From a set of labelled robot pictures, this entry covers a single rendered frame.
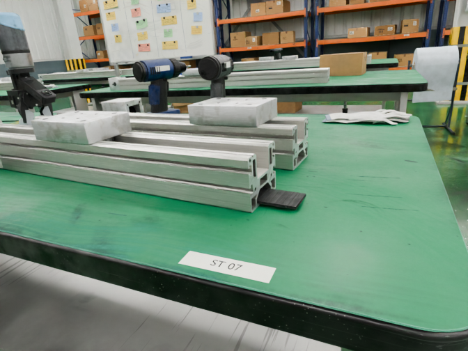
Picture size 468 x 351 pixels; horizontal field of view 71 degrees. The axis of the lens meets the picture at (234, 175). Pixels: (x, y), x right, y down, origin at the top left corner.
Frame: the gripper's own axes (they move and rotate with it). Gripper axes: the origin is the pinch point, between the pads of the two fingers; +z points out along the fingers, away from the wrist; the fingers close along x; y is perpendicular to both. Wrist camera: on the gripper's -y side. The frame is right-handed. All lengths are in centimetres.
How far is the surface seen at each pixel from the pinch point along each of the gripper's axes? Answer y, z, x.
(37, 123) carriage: -40.6, -9.8, 24.5
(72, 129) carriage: -51, -9, 25
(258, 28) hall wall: 372, -84, -1006
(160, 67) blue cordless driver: -39.5, -17.6, -15.8
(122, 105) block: -20.6, -6.2, -16.6
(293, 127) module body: -86, -6, 5
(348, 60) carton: -61, -8, -193
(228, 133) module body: -72, -4, 4
